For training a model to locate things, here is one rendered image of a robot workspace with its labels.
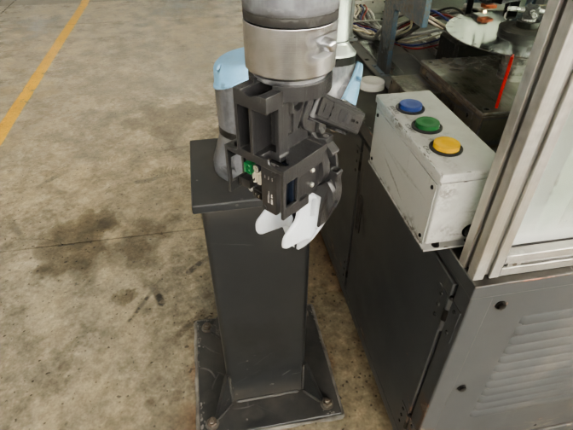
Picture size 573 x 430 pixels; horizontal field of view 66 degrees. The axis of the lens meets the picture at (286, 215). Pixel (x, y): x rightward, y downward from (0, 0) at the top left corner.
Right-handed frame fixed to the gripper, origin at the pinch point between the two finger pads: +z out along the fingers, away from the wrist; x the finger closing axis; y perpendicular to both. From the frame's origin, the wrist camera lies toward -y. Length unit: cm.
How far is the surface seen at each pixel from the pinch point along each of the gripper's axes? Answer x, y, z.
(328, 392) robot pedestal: -12, -30, 90
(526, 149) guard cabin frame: 15.4, -23.5, -6.6
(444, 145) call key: 3.6, -30.2, 0.3
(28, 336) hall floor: -100, 18, 91
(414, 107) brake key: -6.0, -38.9, 0.3
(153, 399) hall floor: -50, 5, 91
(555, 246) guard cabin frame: 22.7, -33.3, 11.9
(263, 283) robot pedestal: -25, -18, 41
